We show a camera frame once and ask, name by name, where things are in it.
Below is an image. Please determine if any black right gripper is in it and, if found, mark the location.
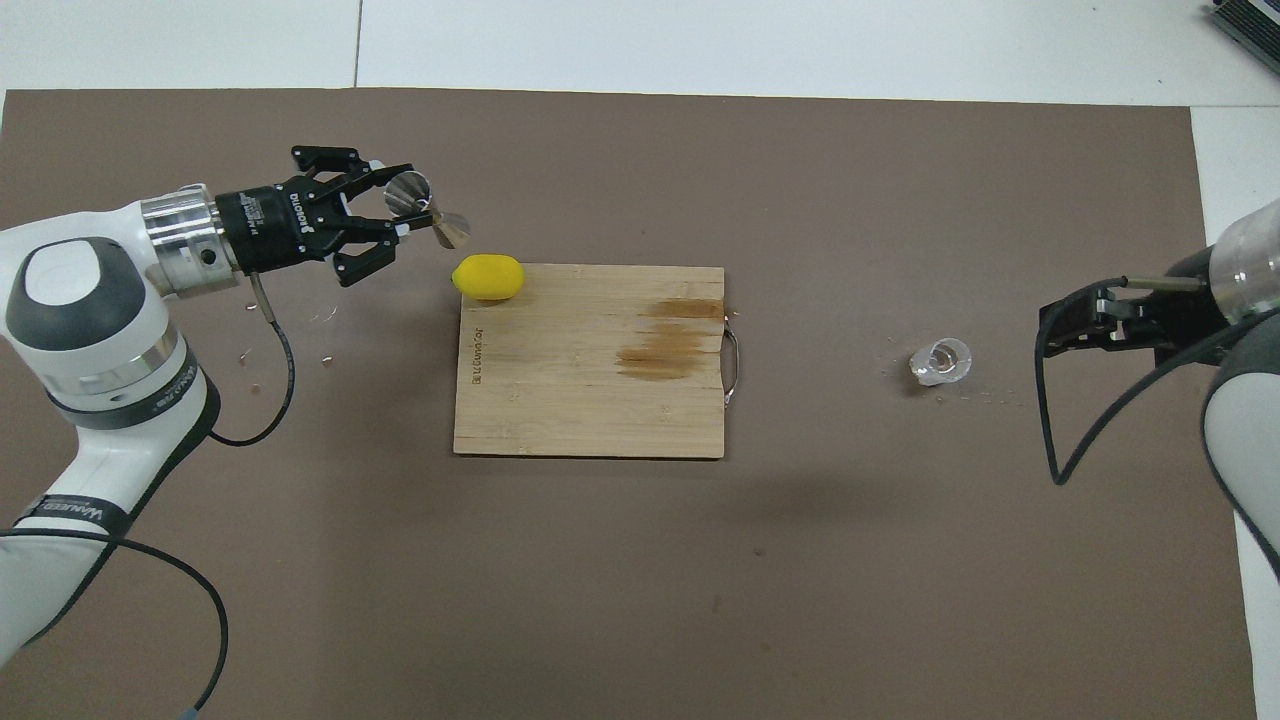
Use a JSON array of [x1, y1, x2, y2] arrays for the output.
[[1038, 250, 1237, 367]]

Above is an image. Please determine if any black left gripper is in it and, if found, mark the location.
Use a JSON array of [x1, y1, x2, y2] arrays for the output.
[[215, 146, 413, 289]]

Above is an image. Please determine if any steel double jigger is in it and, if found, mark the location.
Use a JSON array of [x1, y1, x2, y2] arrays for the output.
[[384, 171, 472, 251]]

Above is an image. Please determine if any clear plastic cup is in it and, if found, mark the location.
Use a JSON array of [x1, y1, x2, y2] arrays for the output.
[[908, 338, 973, 388]]

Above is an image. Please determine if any yellow lemon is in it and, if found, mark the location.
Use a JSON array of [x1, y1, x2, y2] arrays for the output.
[[451, 253, 527, 302]]

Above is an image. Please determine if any bamboo cutting board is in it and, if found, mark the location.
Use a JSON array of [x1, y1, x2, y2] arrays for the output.
[[452, 263, 743, 460]]

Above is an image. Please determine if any grey ribbed device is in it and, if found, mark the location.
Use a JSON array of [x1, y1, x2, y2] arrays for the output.
[[1205, 0, 1280, 51]]

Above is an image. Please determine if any brown table mat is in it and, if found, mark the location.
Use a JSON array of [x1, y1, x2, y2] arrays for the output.
[[0, 88, 1259, 720]]

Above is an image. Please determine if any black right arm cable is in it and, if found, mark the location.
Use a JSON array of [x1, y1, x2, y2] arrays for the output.
[[1034, 274, 1241, 487]]

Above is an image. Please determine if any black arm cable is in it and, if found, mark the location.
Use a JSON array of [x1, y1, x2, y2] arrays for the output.
[[0, 272, 297, 720], [1034, 274, 1241, 487]]

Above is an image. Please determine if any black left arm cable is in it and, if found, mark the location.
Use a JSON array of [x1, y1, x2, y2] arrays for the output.
[[0, 272, 297, 720]]

